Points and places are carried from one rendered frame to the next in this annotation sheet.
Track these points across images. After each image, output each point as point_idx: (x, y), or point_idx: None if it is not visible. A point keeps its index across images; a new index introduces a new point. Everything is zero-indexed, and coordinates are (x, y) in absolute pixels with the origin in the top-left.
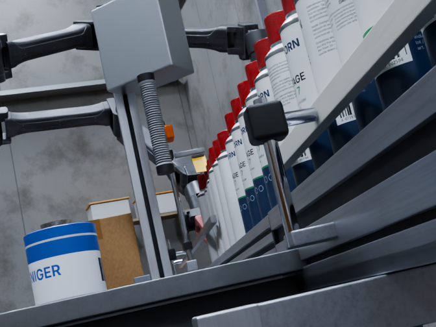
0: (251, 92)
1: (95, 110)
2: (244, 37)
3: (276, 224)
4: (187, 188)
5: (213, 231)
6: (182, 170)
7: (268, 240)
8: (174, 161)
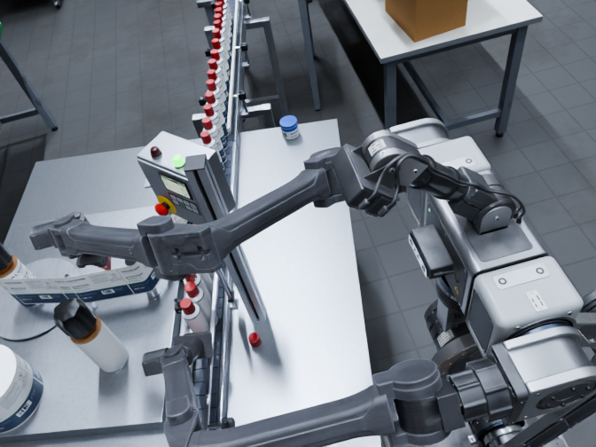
0: (214, 125)
1: (221, 429)
2: (85, 220)
3: (237, 137)
4: (190, 347)
5: (209, 294)
6: (181, 352)
7: (237, 149)
8: (180, 359)
